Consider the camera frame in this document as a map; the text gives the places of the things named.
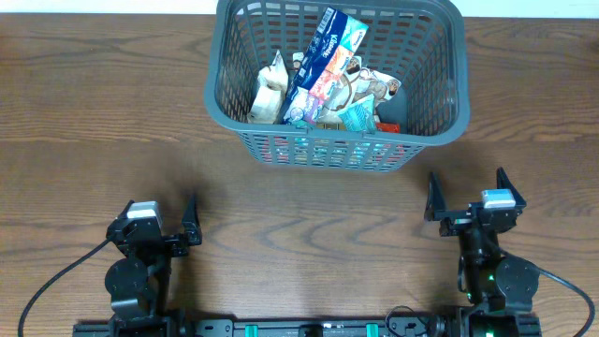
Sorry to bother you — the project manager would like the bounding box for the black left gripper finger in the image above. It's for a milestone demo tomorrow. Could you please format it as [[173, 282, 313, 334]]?
[[182, 195, 202, 246], [106, 199, 134, 242]]

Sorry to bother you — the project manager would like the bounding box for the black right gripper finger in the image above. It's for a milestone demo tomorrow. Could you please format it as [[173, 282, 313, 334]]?
[[424, 172, 446, 221], [496, 167, 527, 210]]

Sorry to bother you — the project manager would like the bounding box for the red spaghetti packet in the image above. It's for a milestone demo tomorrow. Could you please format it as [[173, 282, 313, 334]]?
[[259, 118, 406, 165]]

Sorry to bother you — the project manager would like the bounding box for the white paper label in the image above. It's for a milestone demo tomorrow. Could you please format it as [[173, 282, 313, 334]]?
[[338, 94, 377, 134]]

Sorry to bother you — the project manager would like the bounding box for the beige cookie bag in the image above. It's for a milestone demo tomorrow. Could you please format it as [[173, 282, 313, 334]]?
[[292, 51, 364, 125], [247, 51, 288, 125]]

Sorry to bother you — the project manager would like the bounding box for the Kleenex tissue multipack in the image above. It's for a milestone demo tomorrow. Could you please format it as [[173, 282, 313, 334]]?
[[279, 7, 369, 127]]

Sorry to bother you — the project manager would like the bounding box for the cookie bag with clear window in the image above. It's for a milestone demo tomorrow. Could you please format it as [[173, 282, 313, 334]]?
[[354, 67, 402, 105]]

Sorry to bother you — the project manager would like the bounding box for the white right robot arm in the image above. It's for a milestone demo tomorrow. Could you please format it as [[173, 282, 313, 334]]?
[[424, 168, 542, 337]]

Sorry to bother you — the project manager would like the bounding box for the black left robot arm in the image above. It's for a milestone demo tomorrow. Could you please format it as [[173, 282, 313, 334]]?
[[105, 197, 202, 325]]

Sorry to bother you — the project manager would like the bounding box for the grey plastic basket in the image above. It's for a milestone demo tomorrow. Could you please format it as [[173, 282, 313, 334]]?
[[204, 0, 470, 172]]

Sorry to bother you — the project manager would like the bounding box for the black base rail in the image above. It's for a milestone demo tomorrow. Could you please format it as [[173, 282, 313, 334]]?
[[72, 312, 542, 337]]

